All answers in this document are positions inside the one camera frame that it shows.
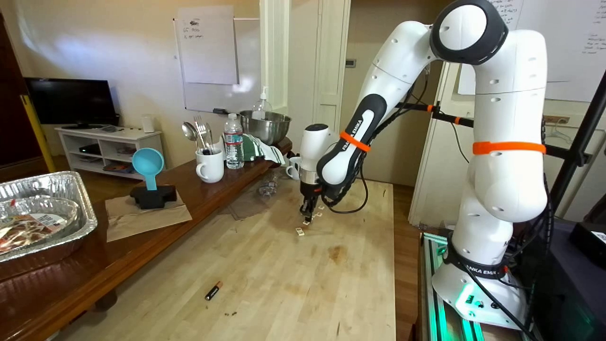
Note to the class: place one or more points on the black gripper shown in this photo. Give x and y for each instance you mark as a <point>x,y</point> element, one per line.
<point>309,192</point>

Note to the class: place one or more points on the white letter tile E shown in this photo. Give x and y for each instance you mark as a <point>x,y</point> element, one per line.
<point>299,232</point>

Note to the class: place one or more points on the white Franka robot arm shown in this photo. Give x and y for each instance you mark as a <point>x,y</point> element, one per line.
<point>504,95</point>

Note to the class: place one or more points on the empty white mug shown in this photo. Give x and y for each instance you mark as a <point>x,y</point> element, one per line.
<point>292,169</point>

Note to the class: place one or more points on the green striped white towel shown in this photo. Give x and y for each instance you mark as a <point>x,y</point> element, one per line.
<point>267,152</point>

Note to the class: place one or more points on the clear water bottle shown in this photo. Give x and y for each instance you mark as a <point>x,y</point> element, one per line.
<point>233,145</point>

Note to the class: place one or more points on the white mug with utensils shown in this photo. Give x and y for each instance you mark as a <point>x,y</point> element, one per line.
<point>210,167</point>

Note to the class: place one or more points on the black marker pen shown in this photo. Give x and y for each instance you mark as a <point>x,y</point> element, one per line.
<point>212,290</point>

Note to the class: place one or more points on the white refrigerator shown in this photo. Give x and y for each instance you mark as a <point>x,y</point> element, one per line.
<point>436,177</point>

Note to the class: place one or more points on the metal spoon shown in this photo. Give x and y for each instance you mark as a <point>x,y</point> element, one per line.
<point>189,131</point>

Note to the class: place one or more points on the white door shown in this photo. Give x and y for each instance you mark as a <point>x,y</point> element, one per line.
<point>303,63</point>

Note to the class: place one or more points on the black block stand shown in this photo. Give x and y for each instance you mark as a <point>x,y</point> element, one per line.
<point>153,198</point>

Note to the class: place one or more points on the brown paper sheet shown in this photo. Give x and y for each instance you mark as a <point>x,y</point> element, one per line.
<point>144,220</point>

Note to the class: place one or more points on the white paper poster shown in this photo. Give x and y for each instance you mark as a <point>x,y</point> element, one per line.
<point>205,44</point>

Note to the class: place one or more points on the white television stand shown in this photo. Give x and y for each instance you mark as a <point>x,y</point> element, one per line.
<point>106,152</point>

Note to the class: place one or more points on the aluminium foil tray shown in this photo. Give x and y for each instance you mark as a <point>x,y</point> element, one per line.
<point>63,190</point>

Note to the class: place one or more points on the dark wooden table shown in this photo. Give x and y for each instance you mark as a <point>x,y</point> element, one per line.
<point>63,290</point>

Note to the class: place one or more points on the black flat television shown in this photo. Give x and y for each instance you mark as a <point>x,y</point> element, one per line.
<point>70,101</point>

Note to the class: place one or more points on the black equipment box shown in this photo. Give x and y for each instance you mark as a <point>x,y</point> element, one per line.
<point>568,285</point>

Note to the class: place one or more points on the black slanted pole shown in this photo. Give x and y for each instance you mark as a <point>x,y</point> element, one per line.
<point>578,143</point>

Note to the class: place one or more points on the shiny crumpled wrapper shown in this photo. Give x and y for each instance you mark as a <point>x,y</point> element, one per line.
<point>28,230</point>

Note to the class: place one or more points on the yellow spirit level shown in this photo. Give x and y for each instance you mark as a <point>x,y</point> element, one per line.
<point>38,135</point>

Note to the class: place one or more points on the white paper sheet with writing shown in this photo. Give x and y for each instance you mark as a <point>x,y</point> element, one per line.
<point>574,50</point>

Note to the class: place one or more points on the aluminium robot stand frame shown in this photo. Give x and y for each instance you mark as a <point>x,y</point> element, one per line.
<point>436,304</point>

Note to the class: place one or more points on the white wall board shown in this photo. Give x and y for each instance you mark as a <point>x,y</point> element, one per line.
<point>248,69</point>

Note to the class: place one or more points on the black articulated mount rod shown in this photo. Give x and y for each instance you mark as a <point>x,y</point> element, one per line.
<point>445,114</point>

